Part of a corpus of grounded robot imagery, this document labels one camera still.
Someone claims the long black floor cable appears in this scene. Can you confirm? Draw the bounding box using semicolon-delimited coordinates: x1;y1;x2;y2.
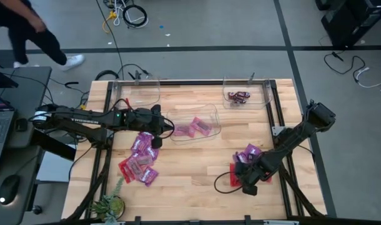
95;0;125;79

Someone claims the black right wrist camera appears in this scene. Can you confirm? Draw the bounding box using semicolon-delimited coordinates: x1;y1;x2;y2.
242;184;259;197

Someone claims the black desk support bar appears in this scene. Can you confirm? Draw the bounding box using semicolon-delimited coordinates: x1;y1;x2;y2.
32;129;77;162

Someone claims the white cable with plug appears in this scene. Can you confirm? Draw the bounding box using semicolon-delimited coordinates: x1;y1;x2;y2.
352;66;381;89

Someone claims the dark grey desk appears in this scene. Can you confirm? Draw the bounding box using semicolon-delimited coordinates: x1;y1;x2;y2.
0;66;53;225

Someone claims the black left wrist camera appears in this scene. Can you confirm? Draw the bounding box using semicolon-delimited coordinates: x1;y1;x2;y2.
151;136;164;150

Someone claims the black computer mouse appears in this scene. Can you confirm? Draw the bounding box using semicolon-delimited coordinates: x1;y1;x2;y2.
0;174;21;206

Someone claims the black cable loop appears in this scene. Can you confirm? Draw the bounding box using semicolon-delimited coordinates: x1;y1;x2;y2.
95;69;119;81

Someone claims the black coiled cable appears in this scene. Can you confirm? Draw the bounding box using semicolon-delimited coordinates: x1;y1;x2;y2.
122;4;148;29

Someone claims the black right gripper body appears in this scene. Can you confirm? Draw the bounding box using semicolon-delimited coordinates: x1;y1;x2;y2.
234;156;274;188

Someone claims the yellow extension cable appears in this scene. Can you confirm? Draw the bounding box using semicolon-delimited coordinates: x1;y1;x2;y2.
102;11;118;34

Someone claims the person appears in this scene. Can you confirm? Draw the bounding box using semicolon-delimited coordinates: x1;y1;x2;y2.
0;0;86;72

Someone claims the clear plastic bin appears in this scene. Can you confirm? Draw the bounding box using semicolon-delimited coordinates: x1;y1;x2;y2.
222;77;272;111
111;79;162;109
166;103;222;146

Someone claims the white floor cable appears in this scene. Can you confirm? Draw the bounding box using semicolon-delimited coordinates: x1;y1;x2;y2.
112;0;132;26

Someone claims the black computer tower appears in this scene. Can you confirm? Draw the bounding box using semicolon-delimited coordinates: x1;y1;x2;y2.
315;0;381;48

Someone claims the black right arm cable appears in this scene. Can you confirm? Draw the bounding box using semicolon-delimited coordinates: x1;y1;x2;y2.
213;171;243;195

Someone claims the small black device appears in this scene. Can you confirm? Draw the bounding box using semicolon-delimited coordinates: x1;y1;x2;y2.
15;117;29;132

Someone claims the black aluminium frame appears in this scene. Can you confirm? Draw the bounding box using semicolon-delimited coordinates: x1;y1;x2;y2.
62;79;381;225

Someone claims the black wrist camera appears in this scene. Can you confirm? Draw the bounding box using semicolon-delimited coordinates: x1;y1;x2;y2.
242;184;259;197
151;136;164;150

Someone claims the black cable with plugs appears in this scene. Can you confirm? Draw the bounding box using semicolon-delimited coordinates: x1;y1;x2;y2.
117;63;152;81

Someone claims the black display panel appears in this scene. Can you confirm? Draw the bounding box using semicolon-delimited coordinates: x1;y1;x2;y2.
0;66;19;90

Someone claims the green potted plant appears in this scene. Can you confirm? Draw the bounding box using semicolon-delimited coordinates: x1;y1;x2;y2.
90;176;126;223

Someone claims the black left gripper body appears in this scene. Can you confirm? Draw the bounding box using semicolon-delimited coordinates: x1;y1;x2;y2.
126;104;167;136

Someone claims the grey laptop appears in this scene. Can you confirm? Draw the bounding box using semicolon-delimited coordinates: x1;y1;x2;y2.
0;90;16;166

